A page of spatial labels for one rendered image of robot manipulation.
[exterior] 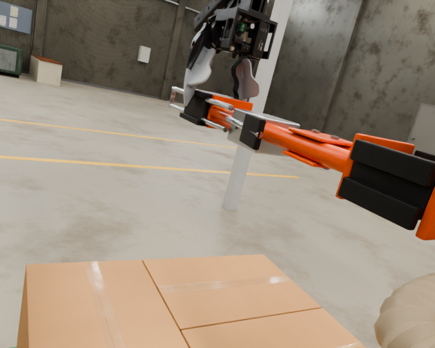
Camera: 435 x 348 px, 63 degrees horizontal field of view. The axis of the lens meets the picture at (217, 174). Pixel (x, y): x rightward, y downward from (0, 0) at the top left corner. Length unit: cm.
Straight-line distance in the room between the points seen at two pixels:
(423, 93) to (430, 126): 113
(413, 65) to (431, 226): 1358
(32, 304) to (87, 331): 19
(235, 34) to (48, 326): 89
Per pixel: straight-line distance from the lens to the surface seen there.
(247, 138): 41
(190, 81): 56
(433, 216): 29
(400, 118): 1361
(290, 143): 39
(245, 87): 60
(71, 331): 111
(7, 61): 1235
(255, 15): 54
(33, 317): 115
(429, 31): 1401
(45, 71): 1240
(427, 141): 1305
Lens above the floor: 126
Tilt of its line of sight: 14 degrees down
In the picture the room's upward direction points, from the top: 14 degrees clockwise
